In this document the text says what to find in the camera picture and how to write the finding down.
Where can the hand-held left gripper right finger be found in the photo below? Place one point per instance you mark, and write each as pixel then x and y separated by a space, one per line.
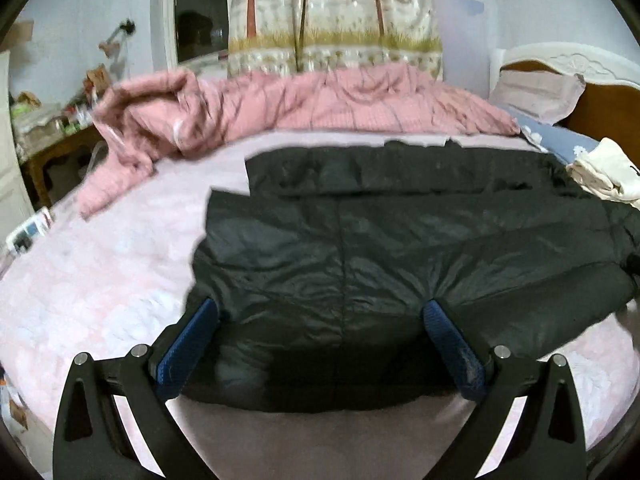
pixel 457 355

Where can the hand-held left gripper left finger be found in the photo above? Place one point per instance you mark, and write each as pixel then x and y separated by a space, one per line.
pixel 187 350

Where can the black puffer jacket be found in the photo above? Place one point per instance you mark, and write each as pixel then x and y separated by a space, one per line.
pixel 375 250

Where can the colourful packet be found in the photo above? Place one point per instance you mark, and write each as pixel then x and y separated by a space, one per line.
pixel 12 405

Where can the magazine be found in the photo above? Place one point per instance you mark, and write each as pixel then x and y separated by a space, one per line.
pixel 30 230

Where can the folded white garment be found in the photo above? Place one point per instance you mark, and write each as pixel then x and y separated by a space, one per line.
pixel 607 175

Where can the blue floral pillow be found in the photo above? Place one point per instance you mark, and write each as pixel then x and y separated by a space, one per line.
pixel 560 137

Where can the wooden desk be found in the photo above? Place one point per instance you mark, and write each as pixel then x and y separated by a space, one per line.
pixel 45 155

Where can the white cabinet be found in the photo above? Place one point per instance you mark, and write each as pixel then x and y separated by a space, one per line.
pixel 11 160

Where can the pink pillow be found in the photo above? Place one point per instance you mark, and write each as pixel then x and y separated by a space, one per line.
pixel 535 95

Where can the pink quilt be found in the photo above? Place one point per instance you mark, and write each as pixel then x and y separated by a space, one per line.
pixel 300 100

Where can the desk clutter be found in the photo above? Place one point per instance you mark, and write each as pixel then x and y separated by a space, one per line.
pixel 55 110

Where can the white and wood headboard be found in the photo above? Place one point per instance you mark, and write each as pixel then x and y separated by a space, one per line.
pixel 610 100

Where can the white framed window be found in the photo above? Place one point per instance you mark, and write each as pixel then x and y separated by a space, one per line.
pixel 200 10

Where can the tree print curtain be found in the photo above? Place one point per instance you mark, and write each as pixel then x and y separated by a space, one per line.
pixel 340 20

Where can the pink wall lamp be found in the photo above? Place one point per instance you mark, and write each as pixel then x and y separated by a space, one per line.
pixel 111 45

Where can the cardboard sheet on wall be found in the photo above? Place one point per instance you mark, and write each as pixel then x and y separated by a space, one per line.
pixel 21 34

